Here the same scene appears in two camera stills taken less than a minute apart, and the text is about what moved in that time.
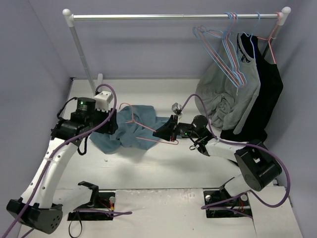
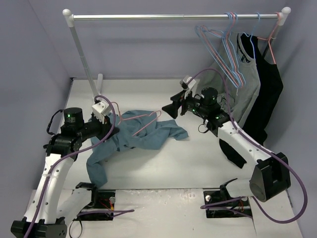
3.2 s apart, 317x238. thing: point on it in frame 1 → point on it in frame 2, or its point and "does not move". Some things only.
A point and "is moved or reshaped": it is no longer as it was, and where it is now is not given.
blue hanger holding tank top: x=251 y=34 does not move
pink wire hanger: x=143 y=139 → x=136 y=116
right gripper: x=175 y=129 → x=184 y=105
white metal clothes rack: x=70 y=17 does not move
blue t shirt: x=136 y=124 is moved or reshaped
